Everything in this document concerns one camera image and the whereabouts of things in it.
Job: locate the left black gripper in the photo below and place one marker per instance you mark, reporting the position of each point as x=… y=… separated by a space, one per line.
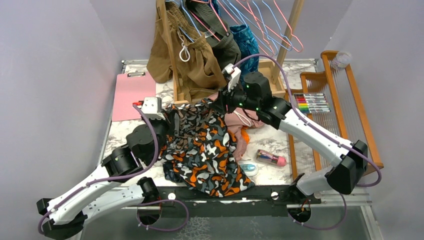
x=169 y=121

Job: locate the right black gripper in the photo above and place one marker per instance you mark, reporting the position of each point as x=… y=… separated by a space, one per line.
x=224 y=98

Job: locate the orange camouflage shorts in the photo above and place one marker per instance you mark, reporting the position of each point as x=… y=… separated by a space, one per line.
x=213 y=169

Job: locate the dark leaf print shorts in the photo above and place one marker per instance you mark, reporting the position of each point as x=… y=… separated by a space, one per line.
x=176 y=172

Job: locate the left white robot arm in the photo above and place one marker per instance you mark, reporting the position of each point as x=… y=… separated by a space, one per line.
x=115 y=183

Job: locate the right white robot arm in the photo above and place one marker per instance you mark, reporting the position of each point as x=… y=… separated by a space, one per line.
x=347 y=159

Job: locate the pink shorts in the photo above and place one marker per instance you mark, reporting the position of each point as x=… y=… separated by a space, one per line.
x=232 y=130

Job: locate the brown hanging shorts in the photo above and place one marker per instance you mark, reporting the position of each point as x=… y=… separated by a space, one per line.
x=179 y=53

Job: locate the blue patterned hanging shorts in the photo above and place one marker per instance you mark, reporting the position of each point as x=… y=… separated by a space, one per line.
x=248 y=45

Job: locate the dark green hanging shorts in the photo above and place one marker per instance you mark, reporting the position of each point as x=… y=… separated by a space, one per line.
x=216 y=32

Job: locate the wooden clothes rack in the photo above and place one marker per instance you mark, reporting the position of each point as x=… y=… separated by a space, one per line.
x=268 y=64

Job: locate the pink clipboard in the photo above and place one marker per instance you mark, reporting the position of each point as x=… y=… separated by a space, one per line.
x=131 y=88

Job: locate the clear blue plastic package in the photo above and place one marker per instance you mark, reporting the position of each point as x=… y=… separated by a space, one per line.
x=249 y=169

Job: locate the pink cylindrical bottle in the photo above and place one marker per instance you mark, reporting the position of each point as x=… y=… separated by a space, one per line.
x=270 y=158

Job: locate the set of coloured markers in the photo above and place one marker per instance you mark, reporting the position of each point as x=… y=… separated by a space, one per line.
x=310 y=103

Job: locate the wooden weaving loom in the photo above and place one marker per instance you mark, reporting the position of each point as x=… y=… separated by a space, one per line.
x=348 y=117

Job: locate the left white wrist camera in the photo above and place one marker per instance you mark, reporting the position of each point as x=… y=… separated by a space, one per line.
x=150 y=107

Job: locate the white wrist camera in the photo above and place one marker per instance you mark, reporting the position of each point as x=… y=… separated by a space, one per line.
x=150 y=107
x=232 y=74

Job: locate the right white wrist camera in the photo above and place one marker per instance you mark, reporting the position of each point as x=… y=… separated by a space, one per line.
x=232 y=74

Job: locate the blue wire hanger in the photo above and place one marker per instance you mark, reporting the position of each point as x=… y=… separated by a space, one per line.
x=252 y=8

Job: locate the pink wire hanger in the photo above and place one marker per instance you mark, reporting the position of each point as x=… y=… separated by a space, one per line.
x=269 y=20

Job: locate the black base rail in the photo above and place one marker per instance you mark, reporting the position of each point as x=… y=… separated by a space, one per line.
x=260 y=200

